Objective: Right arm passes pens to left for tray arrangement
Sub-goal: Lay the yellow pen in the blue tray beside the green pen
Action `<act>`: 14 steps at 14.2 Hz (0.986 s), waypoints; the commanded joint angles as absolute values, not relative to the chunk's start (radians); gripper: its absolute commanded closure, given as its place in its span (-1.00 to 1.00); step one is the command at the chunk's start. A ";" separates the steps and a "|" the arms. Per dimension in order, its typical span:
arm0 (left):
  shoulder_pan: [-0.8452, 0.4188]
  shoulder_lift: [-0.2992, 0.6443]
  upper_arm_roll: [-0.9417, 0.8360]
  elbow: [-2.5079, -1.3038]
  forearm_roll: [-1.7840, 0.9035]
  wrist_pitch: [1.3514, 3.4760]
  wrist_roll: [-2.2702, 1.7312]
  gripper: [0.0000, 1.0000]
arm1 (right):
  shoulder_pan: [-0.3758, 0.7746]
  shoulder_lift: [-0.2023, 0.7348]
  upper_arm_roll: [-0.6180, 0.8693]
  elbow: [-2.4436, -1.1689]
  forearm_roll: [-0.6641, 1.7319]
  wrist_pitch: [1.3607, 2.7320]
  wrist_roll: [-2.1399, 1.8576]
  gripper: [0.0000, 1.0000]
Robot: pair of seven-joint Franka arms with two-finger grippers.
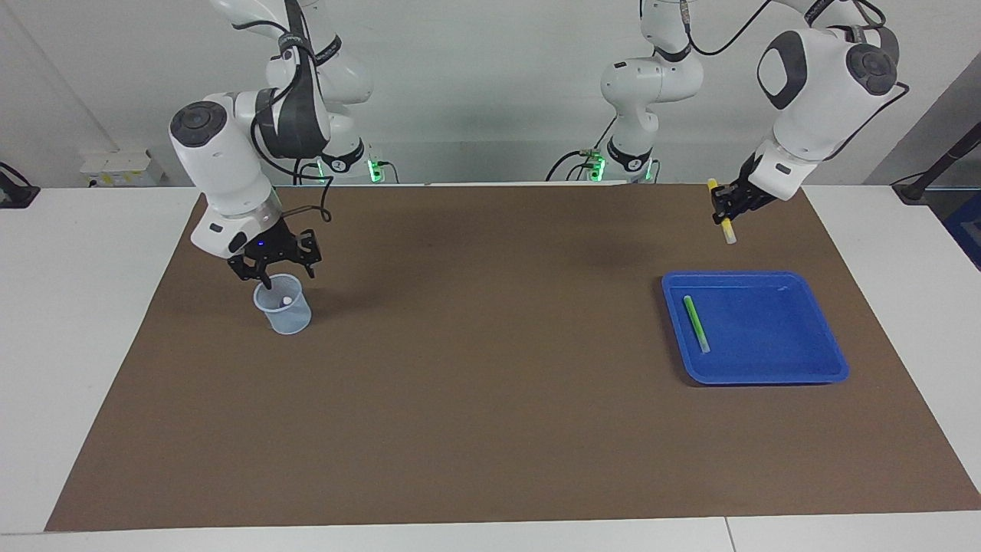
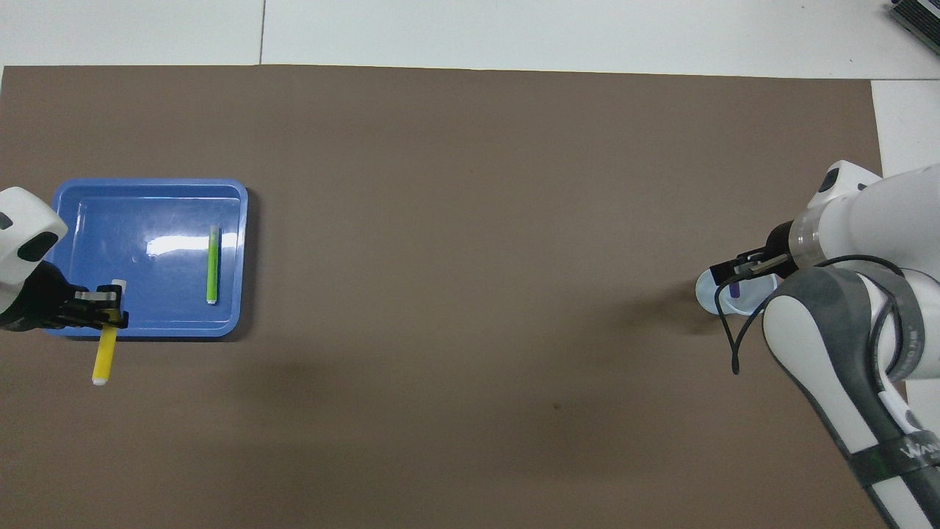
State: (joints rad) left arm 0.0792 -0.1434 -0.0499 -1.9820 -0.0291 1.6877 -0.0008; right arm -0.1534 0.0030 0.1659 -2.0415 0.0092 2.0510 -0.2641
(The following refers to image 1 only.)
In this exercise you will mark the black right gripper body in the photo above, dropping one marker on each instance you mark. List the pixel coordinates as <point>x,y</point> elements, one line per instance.
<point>272,245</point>

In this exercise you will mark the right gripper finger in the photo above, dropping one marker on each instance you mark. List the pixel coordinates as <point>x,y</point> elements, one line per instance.
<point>310,249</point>
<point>251,270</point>

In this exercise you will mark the black clamp bracket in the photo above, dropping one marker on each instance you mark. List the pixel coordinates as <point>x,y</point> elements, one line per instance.
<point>15,195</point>

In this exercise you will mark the blue plastic tray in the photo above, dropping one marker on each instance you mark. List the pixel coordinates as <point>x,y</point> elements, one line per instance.
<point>766,337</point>

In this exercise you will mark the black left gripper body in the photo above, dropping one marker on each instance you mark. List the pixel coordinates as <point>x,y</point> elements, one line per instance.
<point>749,195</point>

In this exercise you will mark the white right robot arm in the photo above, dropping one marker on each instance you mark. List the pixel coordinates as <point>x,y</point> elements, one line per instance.
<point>222,169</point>

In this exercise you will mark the green highlighter pen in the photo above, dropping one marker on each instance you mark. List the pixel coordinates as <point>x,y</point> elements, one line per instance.
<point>697,326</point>

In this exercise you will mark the brown table mat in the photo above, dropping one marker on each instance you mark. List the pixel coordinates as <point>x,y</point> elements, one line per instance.
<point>490,383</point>

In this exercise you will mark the light blue mesh pen cup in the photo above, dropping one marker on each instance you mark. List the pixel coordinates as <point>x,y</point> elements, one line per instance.
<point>290,322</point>

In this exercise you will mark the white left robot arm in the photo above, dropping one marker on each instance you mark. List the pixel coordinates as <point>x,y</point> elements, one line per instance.
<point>820,92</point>

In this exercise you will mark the white power strip box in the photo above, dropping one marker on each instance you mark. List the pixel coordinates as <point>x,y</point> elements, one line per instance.
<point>123,169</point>

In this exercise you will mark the blue crate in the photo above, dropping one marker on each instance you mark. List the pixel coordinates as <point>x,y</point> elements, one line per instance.
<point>967,230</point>

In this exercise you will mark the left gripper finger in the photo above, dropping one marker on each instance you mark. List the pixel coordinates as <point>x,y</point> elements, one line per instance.
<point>732,216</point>
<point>724,196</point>

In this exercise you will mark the black stand pole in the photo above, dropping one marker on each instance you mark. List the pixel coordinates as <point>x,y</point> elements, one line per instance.
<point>939,165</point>

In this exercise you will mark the yellow highlighter pen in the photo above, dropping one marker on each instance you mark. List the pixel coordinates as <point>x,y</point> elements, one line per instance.
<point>729,234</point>

